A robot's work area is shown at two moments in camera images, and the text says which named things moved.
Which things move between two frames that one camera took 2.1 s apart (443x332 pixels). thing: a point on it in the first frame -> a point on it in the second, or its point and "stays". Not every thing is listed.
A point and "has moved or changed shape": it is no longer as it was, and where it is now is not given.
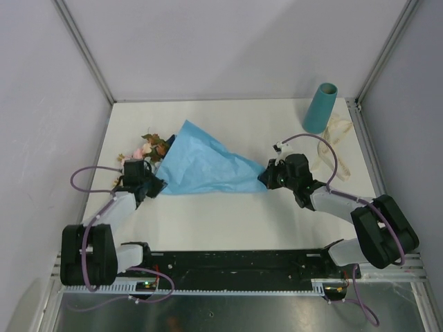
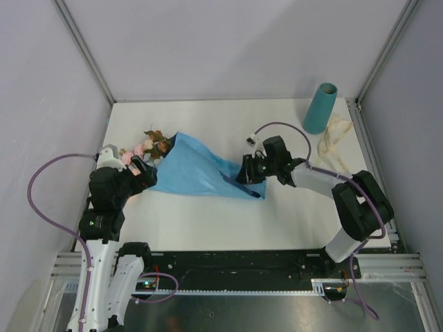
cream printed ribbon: [336, 128] stays
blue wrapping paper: [193, 163] has moved or changed shape
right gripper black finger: [266, 177] -> [245, 176]
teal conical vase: [320, 108] stays
